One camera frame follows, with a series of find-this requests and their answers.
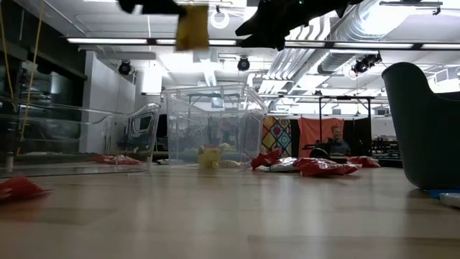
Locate orange hanging cloth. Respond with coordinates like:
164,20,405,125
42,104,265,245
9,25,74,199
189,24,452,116
297,117,345,158

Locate black office chair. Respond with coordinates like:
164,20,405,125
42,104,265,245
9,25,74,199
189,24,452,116
303,142,334,160

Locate black metal rack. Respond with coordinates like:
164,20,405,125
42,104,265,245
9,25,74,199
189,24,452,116
318,94,374,156

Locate colourful patchwork quilt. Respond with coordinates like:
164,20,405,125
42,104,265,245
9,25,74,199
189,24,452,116
261,115,293,158

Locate round white ceiling lamp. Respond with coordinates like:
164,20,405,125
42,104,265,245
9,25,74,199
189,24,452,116
210,5,231,30

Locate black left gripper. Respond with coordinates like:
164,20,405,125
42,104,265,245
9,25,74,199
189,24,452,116
116,0,188,16

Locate teal plastic bin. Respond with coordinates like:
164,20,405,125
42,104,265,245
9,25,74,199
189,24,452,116
381,61,460,191

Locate person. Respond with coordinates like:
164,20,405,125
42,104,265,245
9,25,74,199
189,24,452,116
325,124,352,156

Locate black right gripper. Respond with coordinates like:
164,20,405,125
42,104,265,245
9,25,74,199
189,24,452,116
235,0,364,51

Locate silver ventilation duct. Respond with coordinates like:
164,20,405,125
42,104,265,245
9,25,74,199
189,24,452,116
265,0,396,82

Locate cluttered workbench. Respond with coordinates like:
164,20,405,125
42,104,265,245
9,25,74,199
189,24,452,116
372,135,403,161

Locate black hanging spotlight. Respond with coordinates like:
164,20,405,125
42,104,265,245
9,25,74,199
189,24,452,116
351,53,382,76
117,60,132,76
236,56,252,72

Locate clear long plastic bin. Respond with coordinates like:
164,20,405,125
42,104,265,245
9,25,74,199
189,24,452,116
0,96,162,178

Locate black overhead light bar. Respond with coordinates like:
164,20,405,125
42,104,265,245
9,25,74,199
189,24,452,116
64,35,460,51

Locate yellow hanging cord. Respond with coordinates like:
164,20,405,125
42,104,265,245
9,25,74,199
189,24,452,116
17,0,45,155

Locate clear square plastic bin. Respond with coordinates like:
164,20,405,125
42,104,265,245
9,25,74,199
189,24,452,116
161,84,270,170

